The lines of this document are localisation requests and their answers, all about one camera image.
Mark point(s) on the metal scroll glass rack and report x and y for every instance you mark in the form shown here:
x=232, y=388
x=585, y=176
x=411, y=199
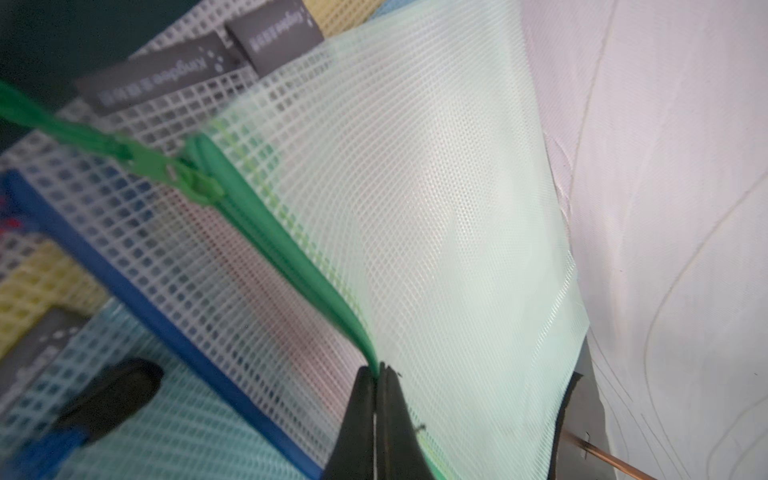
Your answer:
x=575, y=452

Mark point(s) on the light blue document bag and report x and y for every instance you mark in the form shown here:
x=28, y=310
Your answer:
x=185, y=432

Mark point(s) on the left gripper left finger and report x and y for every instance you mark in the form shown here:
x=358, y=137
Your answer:
x=353, y=455

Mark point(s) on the yellow mesh document bag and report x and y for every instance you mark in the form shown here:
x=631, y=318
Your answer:
x=37, y=275

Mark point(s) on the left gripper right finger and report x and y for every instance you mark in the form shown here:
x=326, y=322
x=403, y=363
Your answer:
x=397, y=451

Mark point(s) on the green mesh document bag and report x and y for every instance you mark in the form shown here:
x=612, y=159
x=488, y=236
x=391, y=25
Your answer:
x=436, y=207

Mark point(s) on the pink mesh document bag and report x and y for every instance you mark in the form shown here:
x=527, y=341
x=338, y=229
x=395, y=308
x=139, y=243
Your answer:
x=236, y=278

